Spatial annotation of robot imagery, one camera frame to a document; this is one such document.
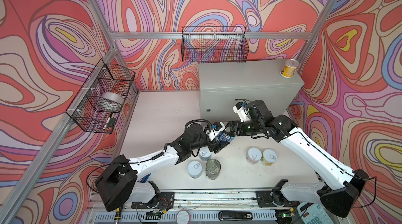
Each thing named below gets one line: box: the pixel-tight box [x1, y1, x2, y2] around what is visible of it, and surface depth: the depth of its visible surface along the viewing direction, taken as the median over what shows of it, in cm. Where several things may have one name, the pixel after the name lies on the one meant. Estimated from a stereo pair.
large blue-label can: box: [214, 131, 236, 143], surface depth 72 cm
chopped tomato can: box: [205, 158, 222, 181], surface depth 75 cm
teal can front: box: [187, 160, 203, 179], surface depth 80 cm
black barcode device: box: [217, 210, 253, 221], surface depth 68 cm
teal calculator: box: [296, 202, 335, 224], surface depth 69 cm
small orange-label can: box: [280, 58, 300, 78], surface depth 77 cm
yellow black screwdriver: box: [114, 207, 121, 224], surface depth 70 cm
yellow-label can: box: [260, 148, 278, 167], surface depth 84 cm
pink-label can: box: [245, 147, 263, 165], surface depth 84 cm
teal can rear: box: [198, 146, 212, 161], surface depth 84 cm
